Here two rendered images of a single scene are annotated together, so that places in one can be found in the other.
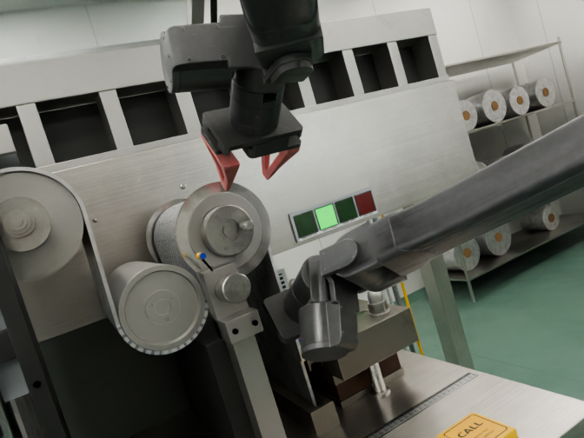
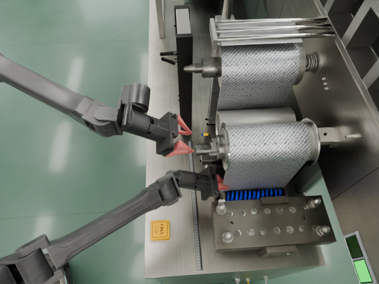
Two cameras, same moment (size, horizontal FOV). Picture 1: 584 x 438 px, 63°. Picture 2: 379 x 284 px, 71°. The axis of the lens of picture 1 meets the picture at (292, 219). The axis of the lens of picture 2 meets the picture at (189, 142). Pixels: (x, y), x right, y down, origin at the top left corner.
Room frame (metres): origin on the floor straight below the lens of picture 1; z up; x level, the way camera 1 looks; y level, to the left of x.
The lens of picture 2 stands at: (0.77, -0.31, 1.96)
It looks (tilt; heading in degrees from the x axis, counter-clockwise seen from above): 59 degrees down; 112
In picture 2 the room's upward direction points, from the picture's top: straight up
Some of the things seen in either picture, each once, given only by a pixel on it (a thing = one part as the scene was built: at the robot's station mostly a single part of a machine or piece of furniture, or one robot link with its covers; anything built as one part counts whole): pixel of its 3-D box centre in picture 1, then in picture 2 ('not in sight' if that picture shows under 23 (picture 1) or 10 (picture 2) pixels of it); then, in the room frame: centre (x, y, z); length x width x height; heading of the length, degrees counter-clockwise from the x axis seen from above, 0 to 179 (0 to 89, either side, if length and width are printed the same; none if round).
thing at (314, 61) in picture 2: not in sight; (306, 63); (0.87, 0.45, 1.33); 0.07 x 0.07 x 0.07; 26
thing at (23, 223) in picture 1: (18, 222); (193, 68); (0.54, 0.29, 1.33); 0.06 x 0.03 x 0.03; 26
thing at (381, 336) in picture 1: (318, 325); (269, 222); (0.94, 0.01, 1.00); 0.40 x 0.16 x 0.06; 26
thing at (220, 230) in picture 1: (228, 230); (220, 146); (0.71, 0.10, 1.25); 0.07 x 0.02 x 0.07; 116
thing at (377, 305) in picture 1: (375, 300); (228, 236); (0.82, -0.10, 1.05); 0.04 x 0.04 x 0.04
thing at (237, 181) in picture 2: (258, 300); (256, 180); (0.85, 0.10, 1.10); 0.23 x 0.01 x 0.18; 26
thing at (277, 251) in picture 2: not in sight; (277, 252); (1.00, -0.07, 0.96); 0.10 x 0.03 x 0.11; 26
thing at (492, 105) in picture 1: (494, 163); not in sight; (4.23, -1.86, 0.92); 1.83 x 0.53 x 1.85; 116
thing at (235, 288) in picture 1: (235, 288); (198, 149); (0.63, 0.10, 1.18); 0.04 x 0.02 x 0.04; 116
